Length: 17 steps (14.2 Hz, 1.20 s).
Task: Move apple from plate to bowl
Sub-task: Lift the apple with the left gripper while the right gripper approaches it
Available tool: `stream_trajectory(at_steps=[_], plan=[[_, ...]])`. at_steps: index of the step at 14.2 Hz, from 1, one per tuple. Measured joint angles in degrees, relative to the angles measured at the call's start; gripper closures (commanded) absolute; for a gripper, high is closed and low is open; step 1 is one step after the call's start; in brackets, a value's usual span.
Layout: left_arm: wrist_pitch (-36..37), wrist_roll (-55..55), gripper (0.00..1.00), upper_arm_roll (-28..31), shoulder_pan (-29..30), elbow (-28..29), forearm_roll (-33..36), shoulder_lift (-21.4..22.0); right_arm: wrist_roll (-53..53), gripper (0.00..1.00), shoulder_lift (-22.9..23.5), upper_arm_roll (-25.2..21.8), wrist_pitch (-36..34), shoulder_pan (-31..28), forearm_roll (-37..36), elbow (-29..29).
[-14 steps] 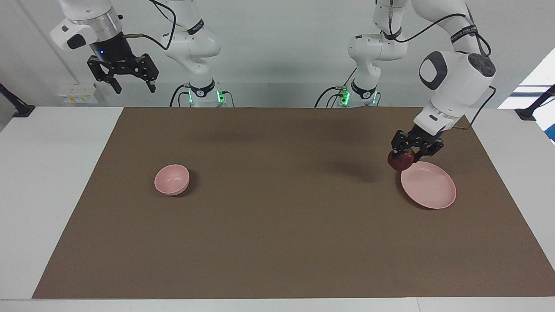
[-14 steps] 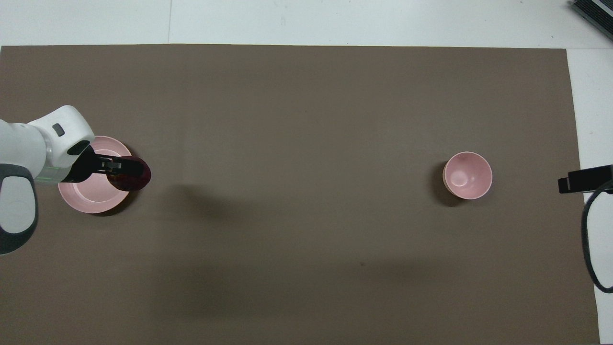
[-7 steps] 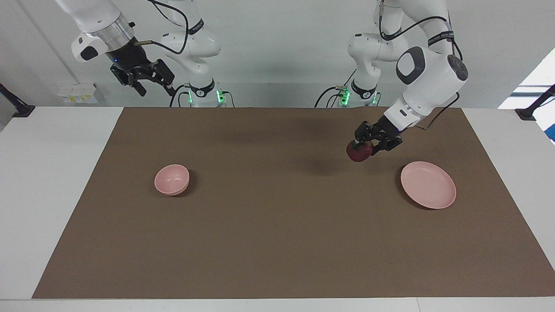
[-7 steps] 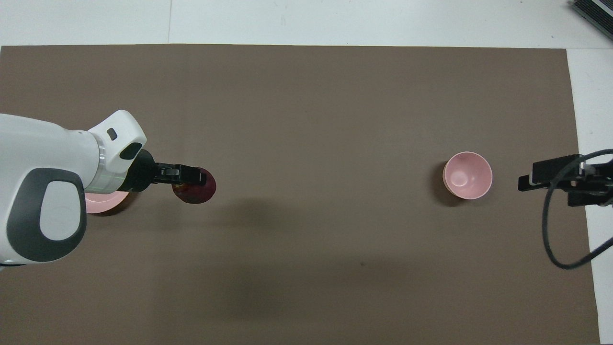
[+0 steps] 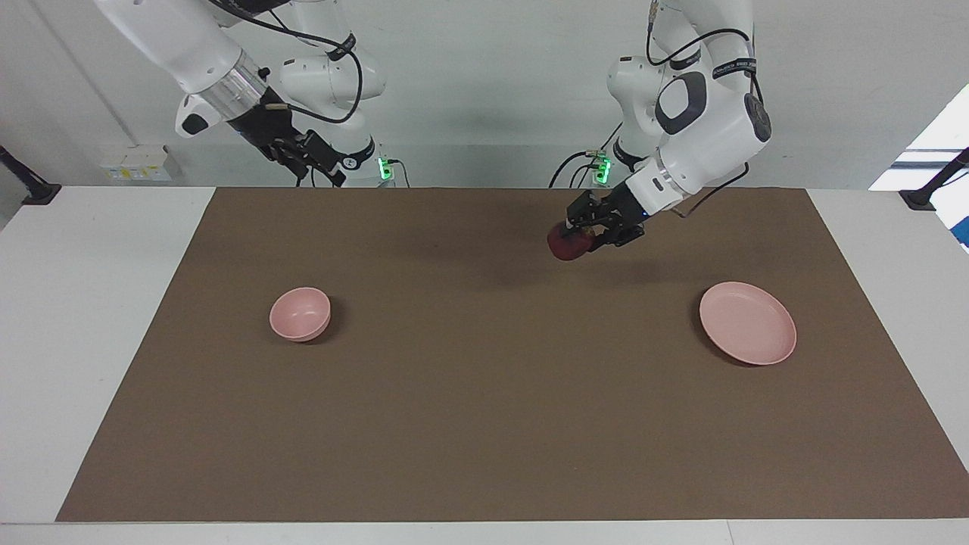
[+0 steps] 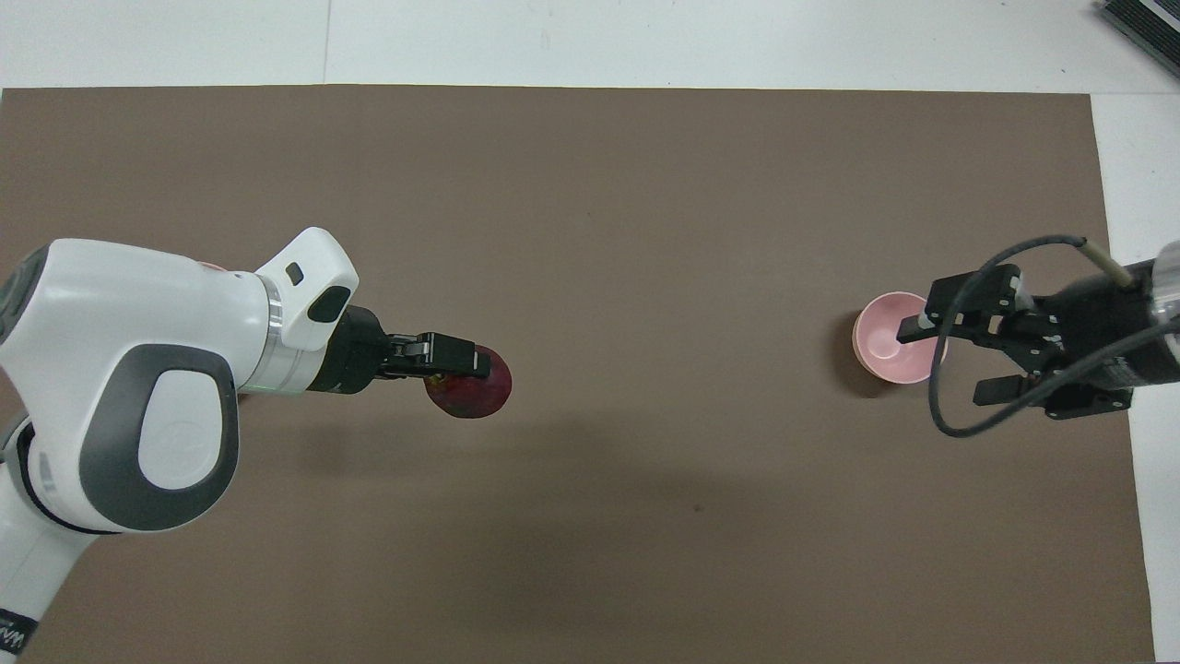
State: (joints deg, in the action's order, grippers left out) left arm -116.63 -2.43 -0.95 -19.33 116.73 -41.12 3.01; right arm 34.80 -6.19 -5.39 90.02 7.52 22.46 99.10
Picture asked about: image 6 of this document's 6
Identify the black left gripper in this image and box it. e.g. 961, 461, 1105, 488
309, 306, 492, 396

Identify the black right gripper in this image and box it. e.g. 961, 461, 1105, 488
896, 263, 1180, 421

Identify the dark red apple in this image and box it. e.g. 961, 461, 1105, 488
424, 346, 513, 421

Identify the pink bowl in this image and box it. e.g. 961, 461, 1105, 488
852, 291, 950, 385

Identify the brown table mat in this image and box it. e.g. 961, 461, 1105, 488
0, 85, 1155, 664

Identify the dark ribbed device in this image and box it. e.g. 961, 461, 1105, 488
1095, 0, 1180, 77

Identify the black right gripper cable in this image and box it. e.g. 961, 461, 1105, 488
928, 234, 1180, 439

